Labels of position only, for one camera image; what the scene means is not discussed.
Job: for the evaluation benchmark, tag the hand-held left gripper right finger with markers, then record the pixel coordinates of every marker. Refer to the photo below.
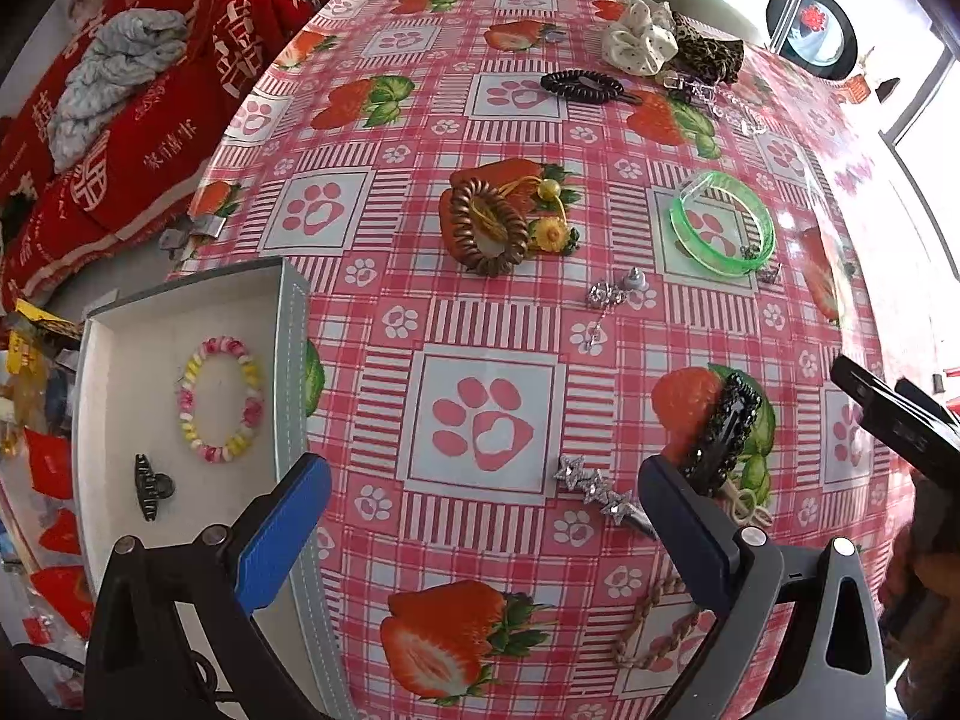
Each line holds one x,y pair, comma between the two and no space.
690,532

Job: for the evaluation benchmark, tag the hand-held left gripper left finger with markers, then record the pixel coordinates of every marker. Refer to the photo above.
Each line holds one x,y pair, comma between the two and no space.
285,532

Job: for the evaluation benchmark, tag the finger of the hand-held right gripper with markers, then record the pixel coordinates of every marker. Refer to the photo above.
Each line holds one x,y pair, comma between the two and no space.
926,401
862,390

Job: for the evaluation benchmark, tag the silver star hair clip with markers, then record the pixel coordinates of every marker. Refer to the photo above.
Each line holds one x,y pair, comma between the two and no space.
592,486

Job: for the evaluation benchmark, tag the black rhinestone hair clip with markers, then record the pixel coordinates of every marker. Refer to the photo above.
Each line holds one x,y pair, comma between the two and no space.
724,427

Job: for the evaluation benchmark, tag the small silver stud earrings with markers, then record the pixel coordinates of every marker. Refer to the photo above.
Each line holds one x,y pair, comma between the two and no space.
759,266

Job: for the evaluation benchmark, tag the white jewelry tray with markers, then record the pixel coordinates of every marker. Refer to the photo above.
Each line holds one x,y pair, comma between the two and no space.
127,390

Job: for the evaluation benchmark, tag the green plastic bangle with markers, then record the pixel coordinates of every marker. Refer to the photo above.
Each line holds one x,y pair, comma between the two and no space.
679,221

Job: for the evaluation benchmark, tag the silver dangle earrings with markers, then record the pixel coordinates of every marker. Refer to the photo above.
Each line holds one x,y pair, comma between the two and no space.
604,294

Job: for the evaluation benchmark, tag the person's right hand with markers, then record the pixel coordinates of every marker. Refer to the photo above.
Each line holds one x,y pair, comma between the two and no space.
898,574

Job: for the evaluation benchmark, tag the cream bow hair clip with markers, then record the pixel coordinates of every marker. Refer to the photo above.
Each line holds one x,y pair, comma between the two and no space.
746,508

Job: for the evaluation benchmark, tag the small black claw clip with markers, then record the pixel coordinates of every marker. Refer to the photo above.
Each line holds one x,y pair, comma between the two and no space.
150,487

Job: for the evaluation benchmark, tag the pile of red packets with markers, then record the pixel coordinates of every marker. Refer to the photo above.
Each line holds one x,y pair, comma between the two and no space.
52,510

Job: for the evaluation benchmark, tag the strawberry checked tablecloth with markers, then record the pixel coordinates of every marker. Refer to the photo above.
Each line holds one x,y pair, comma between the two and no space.
480,330

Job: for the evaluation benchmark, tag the metal binder clip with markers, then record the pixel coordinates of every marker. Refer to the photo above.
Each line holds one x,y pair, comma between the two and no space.
191,232

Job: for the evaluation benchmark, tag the yellow package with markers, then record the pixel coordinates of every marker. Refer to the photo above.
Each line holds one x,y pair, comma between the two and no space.
30,345

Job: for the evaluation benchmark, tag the clear crystal hair clip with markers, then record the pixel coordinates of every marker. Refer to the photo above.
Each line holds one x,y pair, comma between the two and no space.
720,106

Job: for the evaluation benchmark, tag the round black framed mirror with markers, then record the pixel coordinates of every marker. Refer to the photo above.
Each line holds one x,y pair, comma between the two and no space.
814,30

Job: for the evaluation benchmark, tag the leopard print scrunchie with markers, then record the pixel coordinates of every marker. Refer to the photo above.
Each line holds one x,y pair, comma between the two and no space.
709,52

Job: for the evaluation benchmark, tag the white dotted scrunchie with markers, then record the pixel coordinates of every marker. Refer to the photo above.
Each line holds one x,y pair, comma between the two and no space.
641,37

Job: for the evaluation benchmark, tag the red printed blanket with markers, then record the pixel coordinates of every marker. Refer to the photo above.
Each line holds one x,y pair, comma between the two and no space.
150,135

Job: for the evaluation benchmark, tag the grey crumpled cloth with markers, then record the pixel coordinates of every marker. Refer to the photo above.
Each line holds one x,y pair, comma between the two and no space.
112,67

